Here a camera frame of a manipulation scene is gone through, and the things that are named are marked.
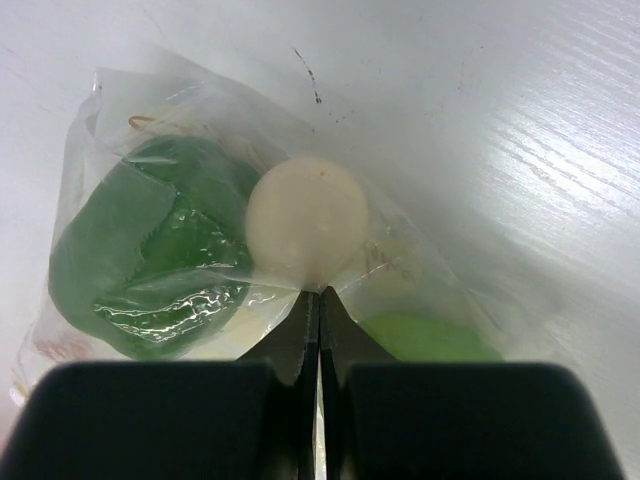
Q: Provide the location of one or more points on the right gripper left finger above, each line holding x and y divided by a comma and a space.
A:
250, 418

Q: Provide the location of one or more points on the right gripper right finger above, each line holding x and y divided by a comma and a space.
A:
388, 419

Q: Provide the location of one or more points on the clear zip top bag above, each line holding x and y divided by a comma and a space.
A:
400, 268

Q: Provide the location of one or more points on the light green fake guava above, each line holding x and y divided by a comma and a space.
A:
427, 338

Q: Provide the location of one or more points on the dark green fake pepper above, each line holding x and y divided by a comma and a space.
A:
156, 260

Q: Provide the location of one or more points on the green spotted fake mushroom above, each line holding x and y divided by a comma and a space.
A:
305, 220

